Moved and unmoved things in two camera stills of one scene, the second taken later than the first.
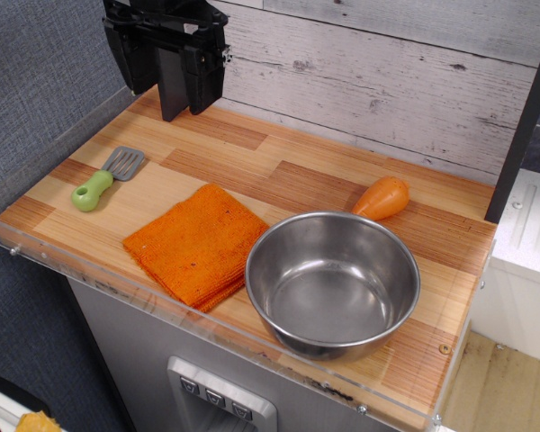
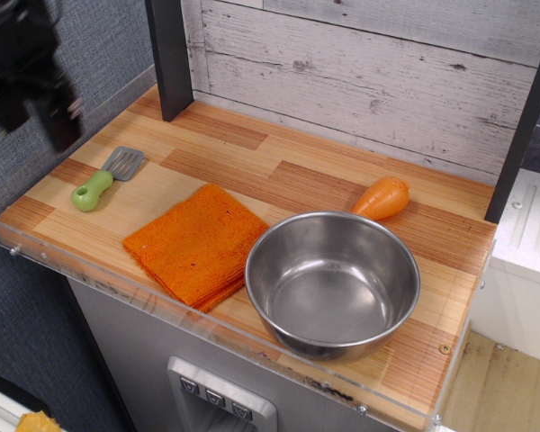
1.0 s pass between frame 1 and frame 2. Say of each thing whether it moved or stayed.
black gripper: moved
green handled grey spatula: stayed
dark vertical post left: stayed
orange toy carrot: stayed
